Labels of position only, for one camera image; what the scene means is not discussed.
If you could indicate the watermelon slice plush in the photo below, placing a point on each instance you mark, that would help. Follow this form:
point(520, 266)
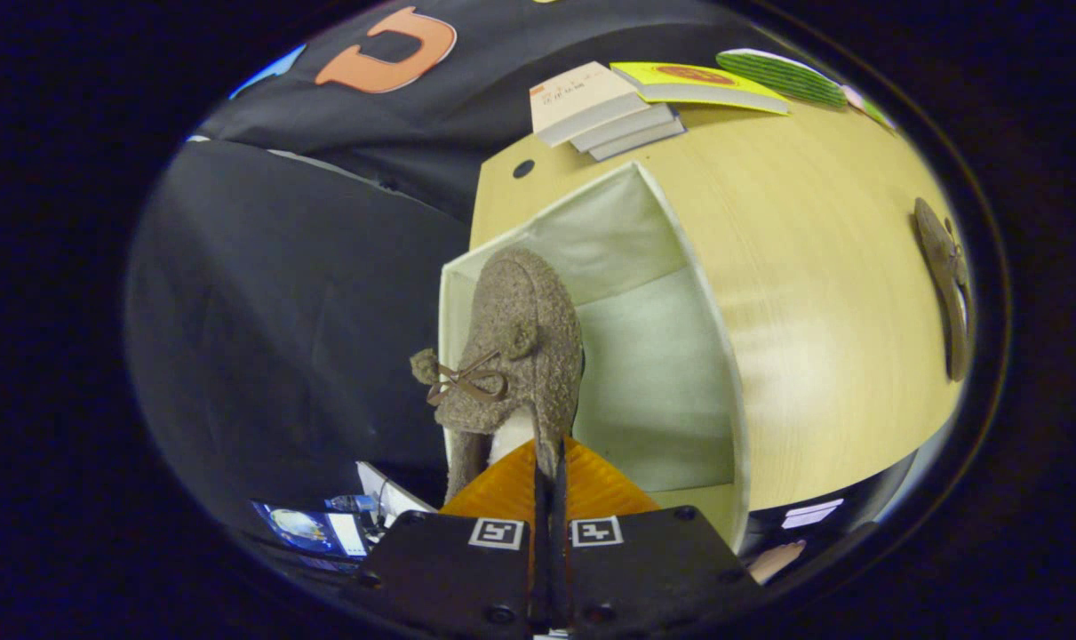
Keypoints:
point(782, 78)

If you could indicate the brown fuzzy shoe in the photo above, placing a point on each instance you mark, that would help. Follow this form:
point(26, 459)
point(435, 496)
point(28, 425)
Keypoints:
point(946, 284)
point(520, 311)

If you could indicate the beige cover book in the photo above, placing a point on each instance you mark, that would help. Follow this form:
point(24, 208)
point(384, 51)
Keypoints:
point(582, 102)

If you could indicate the blue globe print box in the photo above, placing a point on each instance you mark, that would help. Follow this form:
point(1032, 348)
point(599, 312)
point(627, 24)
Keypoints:
point(302, 529)

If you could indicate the white cover book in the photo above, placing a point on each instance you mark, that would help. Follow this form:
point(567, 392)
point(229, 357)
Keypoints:
point(626, 127)

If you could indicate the pale fabric storage box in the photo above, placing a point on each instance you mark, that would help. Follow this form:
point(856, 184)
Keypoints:
point(653, 373)

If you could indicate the black backdrop cloth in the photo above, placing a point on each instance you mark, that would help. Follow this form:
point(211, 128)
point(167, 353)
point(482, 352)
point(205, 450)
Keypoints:
point(280, 311)

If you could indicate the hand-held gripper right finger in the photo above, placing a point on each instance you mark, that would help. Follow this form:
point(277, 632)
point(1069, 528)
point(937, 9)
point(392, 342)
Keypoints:
point(662, 569)

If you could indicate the pink and green plush toy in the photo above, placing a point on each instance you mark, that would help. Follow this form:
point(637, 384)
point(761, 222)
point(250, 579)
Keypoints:
point(871, 108)

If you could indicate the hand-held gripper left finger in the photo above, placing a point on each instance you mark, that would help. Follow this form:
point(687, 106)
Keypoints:
point(449, 578)

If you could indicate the grey blue book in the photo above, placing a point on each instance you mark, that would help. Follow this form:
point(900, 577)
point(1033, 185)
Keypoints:
point(640, 140)

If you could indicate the yellow book with red circle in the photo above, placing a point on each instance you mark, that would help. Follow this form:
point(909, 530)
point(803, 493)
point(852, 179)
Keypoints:
point(689, 84)

